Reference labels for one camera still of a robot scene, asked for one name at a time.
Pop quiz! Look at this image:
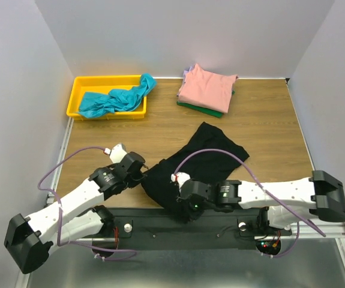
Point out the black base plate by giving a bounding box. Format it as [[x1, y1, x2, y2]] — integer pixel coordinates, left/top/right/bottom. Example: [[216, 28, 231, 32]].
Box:
[[109, 208, 292, 250]]

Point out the pink folded t-shirt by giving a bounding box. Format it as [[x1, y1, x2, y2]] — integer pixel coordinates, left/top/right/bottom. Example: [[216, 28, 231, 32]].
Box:
[[178, 63, 239, 114]]

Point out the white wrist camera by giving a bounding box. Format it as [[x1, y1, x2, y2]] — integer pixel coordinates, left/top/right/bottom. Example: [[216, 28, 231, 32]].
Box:
[[170, 172, 191, 189], [103, 143, 127, 163]]

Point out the teal t-shirt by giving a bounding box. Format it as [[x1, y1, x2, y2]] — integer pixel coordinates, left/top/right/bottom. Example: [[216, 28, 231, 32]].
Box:
[[79, 73, 157, 120]]

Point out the green folded t-shirt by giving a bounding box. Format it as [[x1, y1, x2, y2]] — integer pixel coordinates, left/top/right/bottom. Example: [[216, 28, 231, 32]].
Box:
[[176, 88, 235, 118]]

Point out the yellow plastic bin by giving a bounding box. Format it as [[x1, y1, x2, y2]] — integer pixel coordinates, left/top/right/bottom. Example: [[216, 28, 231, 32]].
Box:
[[66, 75, 147, 121]]

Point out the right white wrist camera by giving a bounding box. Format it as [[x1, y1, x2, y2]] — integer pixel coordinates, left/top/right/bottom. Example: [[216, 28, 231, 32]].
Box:
[[170, 172, 191, 189]]

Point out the aluminium frame rail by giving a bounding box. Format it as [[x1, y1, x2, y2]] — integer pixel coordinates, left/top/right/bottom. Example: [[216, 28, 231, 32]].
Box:
[[4, 124, 345, 275]]

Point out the lavender folded t-shirt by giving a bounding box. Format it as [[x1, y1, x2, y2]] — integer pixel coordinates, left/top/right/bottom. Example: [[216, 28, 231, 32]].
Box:
[[182, 65, 194, 82]]

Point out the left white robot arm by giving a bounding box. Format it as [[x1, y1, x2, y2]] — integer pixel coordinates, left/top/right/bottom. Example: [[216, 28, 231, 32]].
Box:
[[4, 152, 145, 274]]

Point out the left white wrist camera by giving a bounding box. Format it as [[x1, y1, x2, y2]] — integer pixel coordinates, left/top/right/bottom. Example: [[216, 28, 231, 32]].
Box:
[[103, 143, 127, 163]]

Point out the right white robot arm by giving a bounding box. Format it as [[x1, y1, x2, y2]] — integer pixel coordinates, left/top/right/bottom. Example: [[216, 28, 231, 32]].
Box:
[[171, 170, 345, 235]]

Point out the black t-shirt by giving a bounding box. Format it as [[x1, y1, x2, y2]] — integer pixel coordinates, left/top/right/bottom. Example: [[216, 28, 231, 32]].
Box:
[[141, 122, 250, 223]]

